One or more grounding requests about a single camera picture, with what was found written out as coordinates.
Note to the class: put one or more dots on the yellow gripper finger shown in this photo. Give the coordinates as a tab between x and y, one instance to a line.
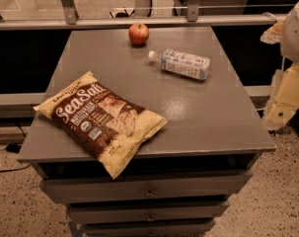
284	98
273	34

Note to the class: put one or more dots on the clear plastic water bottle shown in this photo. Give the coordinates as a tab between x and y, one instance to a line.
181	63

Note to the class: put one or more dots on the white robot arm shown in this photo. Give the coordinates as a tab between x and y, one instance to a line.
289	42

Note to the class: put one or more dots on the red apple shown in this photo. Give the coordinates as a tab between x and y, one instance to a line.
138	34

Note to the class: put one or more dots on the grey drawer cabinet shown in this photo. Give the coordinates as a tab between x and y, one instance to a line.
145	142

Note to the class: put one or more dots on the sea salt chips bag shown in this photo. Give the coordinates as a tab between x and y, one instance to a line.
107	126

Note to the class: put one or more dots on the grey metal railing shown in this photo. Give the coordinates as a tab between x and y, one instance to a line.
65	14

